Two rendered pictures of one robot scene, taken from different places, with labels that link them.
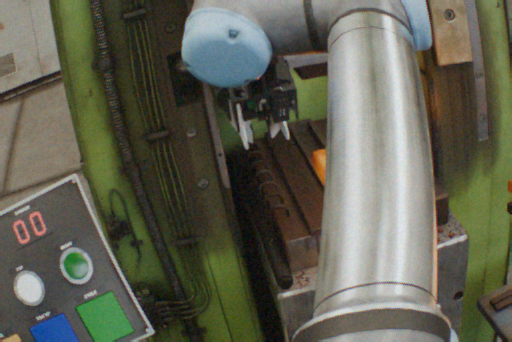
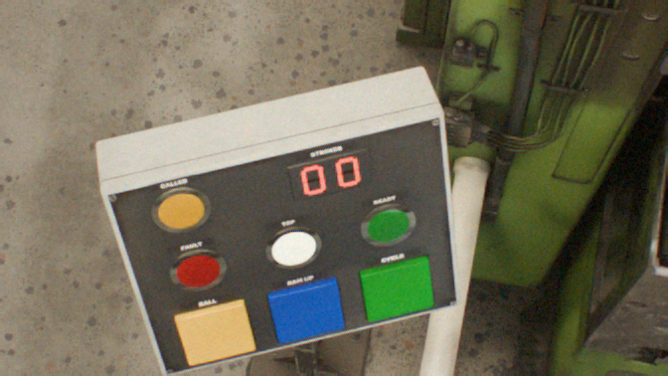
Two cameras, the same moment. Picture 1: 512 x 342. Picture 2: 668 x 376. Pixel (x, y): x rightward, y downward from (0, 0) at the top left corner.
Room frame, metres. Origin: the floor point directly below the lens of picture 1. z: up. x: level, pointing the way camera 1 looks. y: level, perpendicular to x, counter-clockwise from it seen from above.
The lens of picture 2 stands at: (0.42, 0.23, 2.38)
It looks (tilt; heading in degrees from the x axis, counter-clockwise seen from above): 71 degrees down; 18
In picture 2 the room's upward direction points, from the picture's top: 2 degrees counter-clockwise
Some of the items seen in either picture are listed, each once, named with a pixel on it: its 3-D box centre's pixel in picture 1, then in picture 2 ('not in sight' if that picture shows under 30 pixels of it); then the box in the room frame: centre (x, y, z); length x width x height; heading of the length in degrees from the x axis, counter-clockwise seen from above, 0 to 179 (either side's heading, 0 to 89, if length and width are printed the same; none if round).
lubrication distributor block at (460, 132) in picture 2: (154, 311); (462, 126); (1.05, 0.26, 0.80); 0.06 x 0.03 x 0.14; 95
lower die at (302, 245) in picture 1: (314, 183); not in sight; (1.17, -0.11, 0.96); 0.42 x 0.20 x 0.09; 5
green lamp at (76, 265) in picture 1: (76, 265); (388, 225); (0.81, 0.30, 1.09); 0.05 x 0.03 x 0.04; 95
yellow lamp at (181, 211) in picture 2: not in sight; (181, 210); (0.74, 0.49, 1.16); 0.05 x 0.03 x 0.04; 95
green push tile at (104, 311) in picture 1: (104, 319); (396, 286); (0.77, 0.28, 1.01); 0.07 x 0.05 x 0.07; 120
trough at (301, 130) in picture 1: (324, 164); not in sight; (1.17, -0.13, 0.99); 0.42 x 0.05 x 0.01; 5
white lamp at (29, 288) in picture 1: (29, 288); (293, 248); (0.76, 0.39, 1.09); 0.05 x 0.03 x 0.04; 95
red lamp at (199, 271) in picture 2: not in sight; (198, 271); (0.71, 0.47, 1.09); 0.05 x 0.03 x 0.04; 95
